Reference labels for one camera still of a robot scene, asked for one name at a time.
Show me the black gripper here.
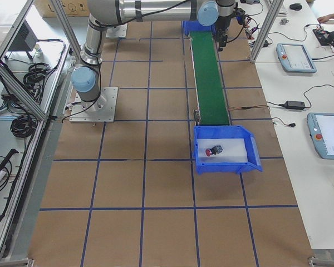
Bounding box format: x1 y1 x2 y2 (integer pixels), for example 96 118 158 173
215 23 229 52

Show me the red push button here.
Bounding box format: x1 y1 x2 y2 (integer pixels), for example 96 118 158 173
205 145 223 157

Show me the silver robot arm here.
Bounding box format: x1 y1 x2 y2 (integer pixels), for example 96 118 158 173
71 1 239 121

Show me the person hand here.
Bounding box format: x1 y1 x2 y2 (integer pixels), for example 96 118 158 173
317 14 332 23

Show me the blue bin left side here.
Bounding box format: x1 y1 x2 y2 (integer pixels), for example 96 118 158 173
182 21 215 36

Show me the blue bin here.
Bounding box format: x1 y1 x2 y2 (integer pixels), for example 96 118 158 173
182 21 215 36
194 125 263 174

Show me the green conveyor belt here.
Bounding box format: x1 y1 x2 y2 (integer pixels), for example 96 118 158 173
189 31 230 126

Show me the teach pendant far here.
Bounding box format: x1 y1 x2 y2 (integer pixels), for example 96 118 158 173
276 43 317 73

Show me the teach pendant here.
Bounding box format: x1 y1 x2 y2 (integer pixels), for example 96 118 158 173
276 43 317 73
307 112 334 160

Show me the black computer mouse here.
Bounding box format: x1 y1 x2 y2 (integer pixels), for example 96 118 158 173
289 3 303 11

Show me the black power adapter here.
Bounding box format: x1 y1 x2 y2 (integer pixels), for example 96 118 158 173
285 101 306 110

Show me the white foam pad right bin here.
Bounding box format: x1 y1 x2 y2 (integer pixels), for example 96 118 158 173
197 139 248 163

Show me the blue bin right side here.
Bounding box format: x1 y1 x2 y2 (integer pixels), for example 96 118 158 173
194 125 263 174

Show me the teach pendant near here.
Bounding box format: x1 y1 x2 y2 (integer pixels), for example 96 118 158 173
307 112 334 160

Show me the grey control box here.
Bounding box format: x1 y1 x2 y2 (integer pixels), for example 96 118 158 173
8 20 38 52

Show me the aluminium frame post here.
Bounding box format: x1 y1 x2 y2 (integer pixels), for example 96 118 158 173
249 0 283 63

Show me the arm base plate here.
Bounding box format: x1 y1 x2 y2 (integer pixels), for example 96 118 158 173
106 24 127 39
68 87 118 123

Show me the black cable coil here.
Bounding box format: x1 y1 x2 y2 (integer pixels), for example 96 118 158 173
23 62 56 92

